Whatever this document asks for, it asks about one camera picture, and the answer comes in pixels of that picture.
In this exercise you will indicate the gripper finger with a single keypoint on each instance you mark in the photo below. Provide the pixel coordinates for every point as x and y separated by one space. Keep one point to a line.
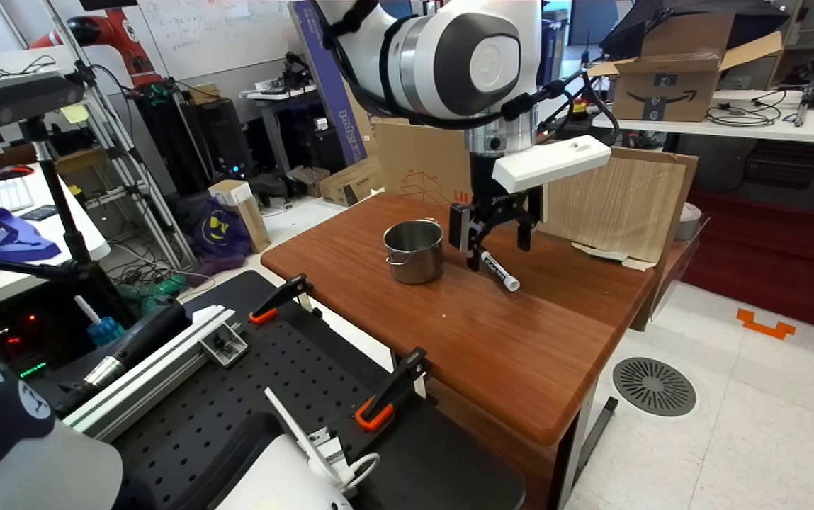
475 248
526 230

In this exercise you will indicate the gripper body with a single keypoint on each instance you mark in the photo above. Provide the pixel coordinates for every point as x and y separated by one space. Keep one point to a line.
483 180

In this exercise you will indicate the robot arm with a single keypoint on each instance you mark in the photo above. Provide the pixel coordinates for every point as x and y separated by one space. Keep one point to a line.
442 64

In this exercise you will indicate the black marker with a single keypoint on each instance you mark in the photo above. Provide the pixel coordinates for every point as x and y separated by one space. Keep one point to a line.
499 271

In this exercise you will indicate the silver pot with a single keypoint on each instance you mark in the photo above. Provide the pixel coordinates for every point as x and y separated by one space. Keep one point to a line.
414 255

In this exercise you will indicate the orange floor marker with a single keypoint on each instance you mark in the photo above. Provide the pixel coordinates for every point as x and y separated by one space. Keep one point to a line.
765 326

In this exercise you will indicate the flat cardboard box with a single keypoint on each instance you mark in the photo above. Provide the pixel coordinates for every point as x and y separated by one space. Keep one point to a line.
417 159

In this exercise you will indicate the wood pattern board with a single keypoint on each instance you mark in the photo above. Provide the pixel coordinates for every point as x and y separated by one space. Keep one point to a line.
612 205

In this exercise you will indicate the small cardboard box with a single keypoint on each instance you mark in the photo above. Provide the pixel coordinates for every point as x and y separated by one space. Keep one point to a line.
350 183

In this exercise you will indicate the black and orange clamp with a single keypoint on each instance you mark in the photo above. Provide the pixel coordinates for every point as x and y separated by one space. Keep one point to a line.
280 296
392 389

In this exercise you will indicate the tall purple box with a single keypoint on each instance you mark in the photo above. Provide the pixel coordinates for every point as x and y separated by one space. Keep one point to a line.
325 78

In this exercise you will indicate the round floor drain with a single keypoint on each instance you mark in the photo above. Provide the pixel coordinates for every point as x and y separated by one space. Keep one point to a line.
654 386

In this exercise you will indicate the open cardboard box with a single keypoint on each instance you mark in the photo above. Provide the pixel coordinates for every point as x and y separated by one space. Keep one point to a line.
669 81

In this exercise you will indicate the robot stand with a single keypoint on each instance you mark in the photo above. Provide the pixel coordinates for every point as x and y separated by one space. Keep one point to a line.
293 397

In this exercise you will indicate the purple bag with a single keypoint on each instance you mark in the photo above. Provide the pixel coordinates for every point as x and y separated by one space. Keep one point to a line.
221 230

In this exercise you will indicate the black computer tower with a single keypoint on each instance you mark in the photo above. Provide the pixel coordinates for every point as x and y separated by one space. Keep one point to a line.
219 138

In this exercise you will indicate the whiteboard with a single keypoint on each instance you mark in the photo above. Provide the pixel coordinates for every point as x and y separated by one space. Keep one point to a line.
208 32

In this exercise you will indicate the black cylinder tool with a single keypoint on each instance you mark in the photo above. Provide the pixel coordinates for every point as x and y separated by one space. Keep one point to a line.
134 347

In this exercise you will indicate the red robot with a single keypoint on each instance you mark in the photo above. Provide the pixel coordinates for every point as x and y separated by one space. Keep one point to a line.
112 35

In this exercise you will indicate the purple cloth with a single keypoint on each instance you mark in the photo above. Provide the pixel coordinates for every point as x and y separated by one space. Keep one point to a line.
10 244

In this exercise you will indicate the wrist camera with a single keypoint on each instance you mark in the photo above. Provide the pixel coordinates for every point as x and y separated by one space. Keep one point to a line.
459 227

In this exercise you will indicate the aluminium rail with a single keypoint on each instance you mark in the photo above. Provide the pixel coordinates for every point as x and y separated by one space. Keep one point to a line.
159 365

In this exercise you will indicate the aluminium frame rack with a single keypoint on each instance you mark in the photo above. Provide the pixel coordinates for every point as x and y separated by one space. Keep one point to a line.
130 170

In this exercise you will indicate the camera on mount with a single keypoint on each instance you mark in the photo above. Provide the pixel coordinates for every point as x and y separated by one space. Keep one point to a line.
20 98

